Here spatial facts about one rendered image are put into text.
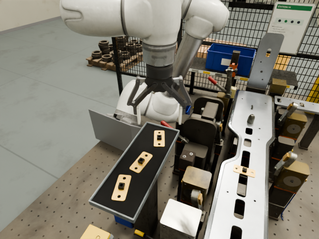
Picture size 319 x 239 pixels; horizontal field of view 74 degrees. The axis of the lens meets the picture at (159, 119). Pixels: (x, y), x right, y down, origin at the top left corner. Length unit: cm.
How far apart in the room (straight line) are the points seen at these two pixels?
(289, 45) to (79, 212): 162
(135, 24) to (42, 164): 212
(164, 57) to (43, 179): 199
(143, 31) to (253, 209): 67
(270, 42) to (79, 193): 134
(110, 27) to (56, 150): 215
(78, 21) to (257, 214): 78
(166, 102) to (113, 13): 80
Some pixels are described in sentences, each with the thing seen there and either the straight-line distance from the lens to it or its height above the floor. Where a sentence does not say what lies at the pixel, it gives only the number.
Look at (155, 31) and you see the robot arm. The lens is 52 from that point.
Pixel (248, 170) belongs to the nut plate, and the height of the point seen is 100.
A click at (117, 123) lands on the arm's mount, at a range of 123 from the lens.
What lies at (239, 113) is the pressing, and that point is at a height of 100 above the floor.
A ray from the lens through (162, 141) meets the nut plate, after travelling 75.
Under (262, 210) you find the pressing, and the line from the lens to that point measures 86.
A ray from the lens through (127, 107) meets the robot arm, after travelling 129.
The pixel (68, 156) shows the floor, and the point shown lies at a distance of 246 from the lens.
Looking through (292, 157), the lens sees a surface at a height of 110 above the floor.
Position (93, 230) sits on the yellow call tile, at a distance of 60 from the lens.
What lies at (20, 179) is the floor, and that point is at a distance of 247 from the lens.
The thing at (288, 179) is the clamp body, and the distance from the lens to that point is 100.
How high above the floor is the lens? 169
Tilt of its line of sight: 38 degrees down
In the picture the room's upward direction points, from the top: straight up
